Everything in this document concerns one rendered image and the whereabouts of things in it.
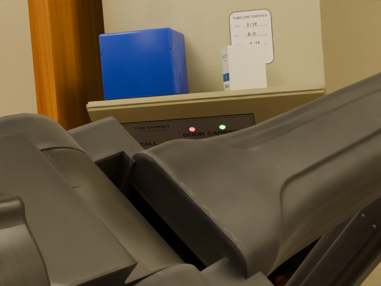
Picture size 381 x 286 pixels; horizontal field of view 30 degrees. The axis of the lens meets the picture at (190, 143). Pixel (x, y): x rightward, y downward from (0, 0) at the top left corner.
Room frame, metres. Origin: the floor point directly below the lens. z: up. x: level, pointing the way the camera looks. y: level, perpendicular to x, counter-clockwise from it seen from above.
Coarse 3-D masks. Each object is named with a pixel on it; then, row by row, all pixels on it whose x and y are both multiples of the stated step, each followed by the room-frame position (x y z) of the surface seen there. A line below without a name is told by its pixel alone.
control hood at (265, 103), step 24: (168, 96) 0.94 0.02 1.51; (192, 96) 0.94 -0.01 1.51; (216, 96) 0.93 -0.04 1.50; (240, 96) 0.93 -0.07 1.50; (264, 96) 0.92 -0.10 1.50; (288, 96) 0.92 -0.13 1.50; (312, 96) 0.91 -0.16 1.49; (96, 120) 0.98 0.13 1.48; (120, 120) 0.97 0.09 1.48; (144, 120) 0.97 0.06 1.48; (264, 120) 0.95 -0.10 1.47
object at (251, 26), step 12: (228, 12) 1.04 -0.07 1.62; (240, 12) 1.04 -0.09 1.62; (252, 12) 1.03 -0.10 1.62; (264, 12) 1.03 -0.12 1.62; (240, 24) 1.04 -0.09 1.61; (252, 24) 1.03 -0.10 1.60; (264, 24) 1.03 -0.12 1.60; (240, 36) 1.04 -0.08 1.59; (252, 36) 1.03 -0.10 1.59; (264, 36) 1.03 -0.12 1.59; (264, 48) 1.03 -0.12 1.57
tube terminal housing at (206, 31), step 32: (128, 0) 1.07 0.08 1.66; (160, 0) 1.06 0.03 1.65; (192, 0) 1.05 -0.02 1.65; (224, 0) 1.04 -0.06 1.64; (256, 0) 1.03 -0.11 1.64; (288, 0) 1.02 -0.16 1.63; (192, 32) 1.05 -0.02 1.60; (224, 32) 1.04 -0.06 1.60; (288, 32) 1.03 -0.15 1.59; (320, 32) 1.02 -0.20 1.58; (192, 64) 1.05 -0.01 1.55; (288, 64) 1.03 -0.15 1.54; (320, 64) 1.02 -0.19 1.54
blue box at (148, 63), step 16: (128, 32) 0.96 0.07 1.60; (144, 32) 0.95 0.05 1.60; (160, 32) 0.95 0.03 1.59; (176, 32) 0.99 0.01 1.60; (112, 48) 0.96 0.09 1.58; (128, 48) 0.96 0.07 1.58; (144, 48) 0.95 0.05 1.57; (160, 48) 0.95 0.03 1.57; (176, 48) 0.98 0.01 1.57; (112, 64) 0.96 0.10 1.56; (128, 64) 0.96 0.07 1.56; (144, 64) 0.95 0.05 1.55; (160, 64) 0.95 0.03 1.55; (176, 64) 0.97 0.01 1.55; (112, 80) 0.96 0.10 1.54; (128, 80) 0.96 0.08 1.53; (144, 80) 0.95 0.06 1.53; (160, 80) 0.95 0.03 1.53; (176, 80) 0.96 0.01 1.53; (112, 96) 0.96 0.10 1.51; (128, 96) 0.96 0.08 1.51; (144, 96) 0.96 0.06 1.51
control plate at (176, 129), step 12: (156, 120) 0.97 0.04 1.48; (168, 120) 0.96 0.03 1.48; (180, 120) 0.96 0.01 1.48; (192, 120) 0.96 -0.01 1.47; (204, 120) 0.96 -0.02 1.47; (216, 120) 0.96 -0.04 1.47; (228, 120) 0.96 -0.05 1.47; (240, 120) 0.95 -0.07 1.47; (252, 120) 0.95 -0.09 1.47; (132, 132) 0.99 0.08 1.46; (144, 132) 0.99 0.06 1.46; (156, 132) 0.98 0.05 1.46; (168, 132) 0.98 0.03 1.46; (180, 132) 0.98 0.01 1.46; (192, 132) 0.98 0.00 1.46; (204, 132) 0.98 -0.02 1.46; (216, 132) 0.97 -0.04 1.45; (228, 132) 0.97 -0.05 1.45; (144, 144) 1.00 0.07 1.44; (156, 144) 1.00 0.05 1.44
